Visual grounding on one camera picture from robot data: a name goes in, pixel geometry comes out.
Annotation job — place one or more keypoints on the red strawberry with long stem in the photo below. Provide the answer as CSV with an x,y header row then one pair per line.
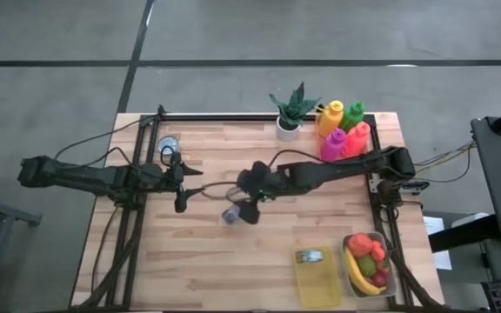
x,y
379,279

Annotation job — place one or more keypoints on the purple squeeze bottle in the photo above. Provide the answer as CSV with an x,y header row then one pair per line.
x,y
333,148

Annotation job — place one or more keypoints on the green squeeze bottle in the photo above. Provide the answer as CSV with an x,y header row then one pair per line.
x,y
352,115

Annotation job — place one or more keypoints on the yellow toy banana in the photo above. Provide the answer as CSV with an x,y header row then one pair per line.
x,y
357,278

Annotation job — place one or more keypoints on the orange plastic bin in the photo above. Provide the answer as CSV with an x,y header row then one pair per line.
x,y
318,145

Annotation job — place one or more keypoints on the white paper sheet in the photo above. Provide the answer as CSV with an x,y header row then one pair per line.
x,y
433,226

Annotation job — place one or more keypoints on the grey plastic bin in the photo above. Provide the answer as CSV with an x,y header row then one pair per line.
x,y
392,261

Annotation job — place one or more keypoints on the grey metal stand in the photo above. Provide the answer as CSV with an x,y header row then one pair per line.
x,y
7,213

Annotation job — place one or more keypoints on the green toy pear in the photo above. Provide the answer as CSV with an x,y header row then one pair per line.
x,y
366,265

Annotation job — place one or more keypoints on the black metal rig frame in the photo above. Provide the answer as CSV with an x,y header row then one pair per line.
x,y
233,117

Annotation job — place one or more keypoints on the orange squeeze bottle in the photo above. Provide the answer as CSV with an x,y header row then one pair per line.
x,y
356,141

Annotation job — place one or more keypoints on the tin can with colourful label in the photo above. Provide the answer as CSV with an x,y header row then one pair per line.
x,y
231,215

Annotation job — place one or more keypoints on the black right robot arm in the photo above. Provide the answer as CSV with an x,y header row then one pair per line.
x,y
342,167

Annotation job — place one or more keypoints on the orange toy fruit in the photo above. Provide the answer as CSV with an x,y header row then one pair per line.
x,y
360,244

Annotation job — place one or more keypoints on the green plant in white pot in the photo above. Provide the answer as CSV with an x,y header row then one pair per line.
x,y
287,129

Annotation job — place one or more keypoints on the yellow squeeze bottle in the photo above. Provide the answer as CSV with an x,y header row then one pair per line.
x,y
331,121

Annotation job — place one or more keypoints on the yellow plastic bin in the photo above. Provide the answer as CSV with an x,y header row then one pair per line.
x,y
318,282

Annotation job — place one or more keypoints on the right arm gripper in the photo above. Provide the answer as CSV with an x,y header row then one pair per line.
x,y
272,184

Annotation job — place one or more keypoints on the orange mandarin bunch with leaf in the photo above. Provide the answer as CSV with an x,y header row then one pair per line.
x,y
378,251

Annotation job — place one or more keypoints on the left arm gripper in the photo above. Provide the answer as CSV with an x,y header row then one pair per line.
x,y
172,174

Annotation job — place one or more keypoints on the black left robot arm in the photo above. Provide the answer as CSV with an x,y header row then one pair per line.
x,y
94,176

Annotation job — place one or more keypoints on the silver tin can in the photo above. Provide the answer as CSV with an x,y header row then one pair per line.
x,y
168,142
309,256

